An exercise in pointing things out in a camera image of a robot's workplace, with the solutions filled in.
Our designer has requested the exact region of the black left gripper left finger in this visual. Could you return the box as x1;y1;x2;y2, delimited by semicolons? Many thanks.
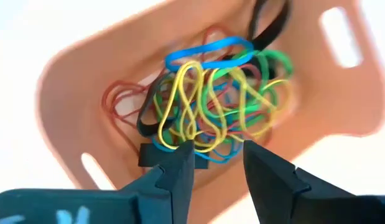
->
120;140;195;224

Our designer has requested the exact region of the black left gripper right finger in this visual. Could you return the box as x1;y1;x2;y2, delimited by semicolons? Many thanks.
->
243;140;355;224

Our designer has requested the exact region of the blue rubber band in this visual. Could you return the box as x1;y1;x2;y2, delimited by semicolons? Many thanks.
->
151;136;243;164
164;36;256;72

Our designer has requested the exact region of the black wide rubber band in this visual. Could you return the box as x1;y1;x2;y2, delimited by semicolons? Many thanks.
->
136;73;180;138
247;0;292;50

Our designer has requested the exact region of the green rubber band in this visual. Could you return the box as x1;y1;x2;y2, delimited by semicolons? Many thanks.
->
238;49;294;103
200;67;279;121

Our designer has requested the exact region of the yellow rubber band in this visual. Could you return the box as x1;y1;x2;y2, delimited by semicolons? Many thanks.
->
157;60;227;153
229;67;292;139

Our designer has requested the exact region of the red rubber band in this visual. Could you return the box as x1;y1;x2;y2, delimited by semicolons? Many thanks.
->
101;80;155;150
200;25;252;63

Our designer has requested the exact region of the orange plastic bin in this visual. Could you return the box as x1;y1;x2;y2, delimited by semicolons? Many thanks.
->
35;0;385;224

